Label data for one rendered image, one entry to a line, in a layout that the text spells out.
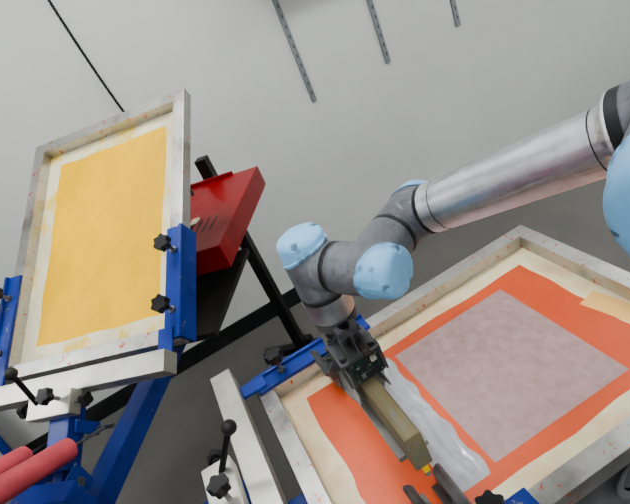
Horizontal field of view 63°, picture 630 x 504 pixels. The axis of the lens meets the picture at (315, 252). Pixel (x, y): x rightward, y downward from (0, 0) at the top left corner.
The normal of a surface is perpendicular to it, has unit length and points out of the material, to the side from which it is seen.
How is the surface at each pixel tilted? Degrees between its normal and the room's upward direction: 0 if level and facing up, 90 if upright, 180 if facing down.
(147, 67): 90
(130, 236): 32
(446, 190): 49
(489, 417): 0
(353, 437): 0
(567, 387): 0
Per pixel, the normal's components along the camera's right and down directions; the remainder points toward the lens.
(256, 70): 0.37, 0.36
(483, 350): -0.37, -0.79
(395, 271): 0.75, 0.06
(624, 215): -0.65, 0.56
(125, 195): -0.37, -0.37
